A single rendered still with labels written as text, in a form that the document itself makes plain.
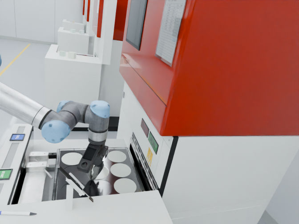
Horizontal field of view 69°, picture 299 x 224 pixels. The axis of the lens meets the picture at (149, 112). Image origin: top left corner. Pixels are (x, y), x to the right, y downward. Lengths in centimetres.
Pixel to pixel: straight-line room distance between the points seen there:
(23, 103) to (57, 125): 13
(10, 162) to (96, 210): 43
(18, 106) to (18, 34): 823
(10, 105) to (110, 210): 47
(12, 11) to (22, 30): 59
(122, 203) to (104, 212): 8
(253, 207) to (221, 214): 20
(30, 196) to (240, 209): 100
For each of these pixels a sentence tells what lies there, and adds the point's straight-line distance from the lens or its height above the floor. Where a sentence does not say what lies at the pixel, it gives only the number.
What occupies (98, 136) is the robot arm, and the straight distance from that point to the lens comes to 87.
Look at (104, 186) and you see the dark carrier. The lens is 101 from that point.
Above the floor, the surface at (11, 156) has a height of 96.
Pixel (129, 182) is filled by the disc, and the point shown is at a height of 90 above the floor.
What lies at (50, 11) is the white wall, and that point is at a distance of 875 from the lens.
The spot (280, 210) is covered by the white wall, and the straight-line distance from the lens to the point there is 247.
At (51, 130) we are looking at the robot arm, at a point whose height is 122.
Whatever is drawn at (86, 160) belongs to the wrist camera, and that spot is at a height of 106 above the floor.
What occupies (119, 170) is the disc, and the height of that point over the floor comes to 90.
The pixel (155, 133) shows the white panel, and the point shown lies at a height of 114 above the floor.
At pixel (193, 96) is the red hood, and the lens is 74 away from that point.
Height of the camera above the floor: 160
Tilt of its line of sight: 24 degrees down
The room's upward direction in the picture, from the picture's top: 11 degrees clockwise
